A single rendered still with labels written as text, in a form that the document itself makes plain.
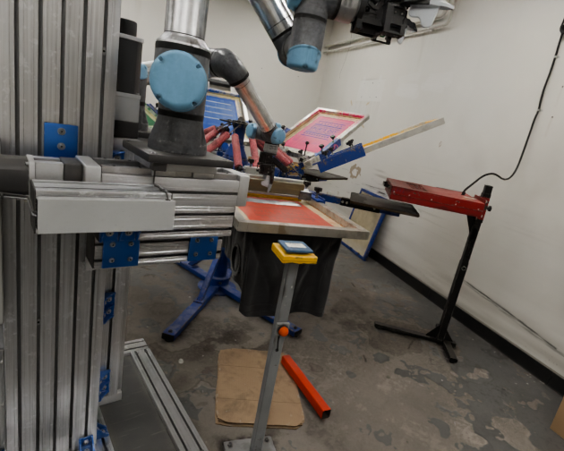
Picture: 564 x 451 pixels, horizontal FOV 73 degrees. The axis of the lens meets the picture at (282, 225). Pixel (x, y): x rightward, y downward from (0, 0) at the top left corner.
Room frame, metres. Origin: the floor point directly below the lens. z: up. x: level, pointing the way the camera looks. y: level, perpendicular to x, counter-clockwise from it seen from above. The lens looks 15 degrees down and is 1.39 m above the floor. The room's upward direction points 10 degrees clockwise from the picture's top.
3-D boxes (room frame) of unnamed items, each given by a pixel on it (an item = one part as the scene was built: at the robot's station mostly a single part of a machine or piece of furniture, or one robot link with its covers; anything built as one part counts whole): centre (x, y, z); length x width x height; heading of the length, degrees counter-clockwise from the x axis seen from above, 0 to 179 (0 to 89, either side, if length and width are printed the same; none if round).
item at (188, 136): (1.02, 0.31, 1.31); 0.15 x 0.15 x 0.10
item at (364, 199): (2.74, -0.24, 0.91); 1.34 x 0.40 x 0.08; 82
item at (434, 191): (2.63, -0.98, 1.06); 0.61 x 0.46 x 0.12; 82
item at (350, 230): (1.86, 0.04, 0.97); 0.79 x 0.58 x 0.04; 22
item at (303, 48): (0.97, 0.02, 1.56); 0.11 x 0.08 x 0.11; 13
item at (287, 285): (1.29, -0.06, 0.48); 0.22 x 0.22 x 0.96; 22
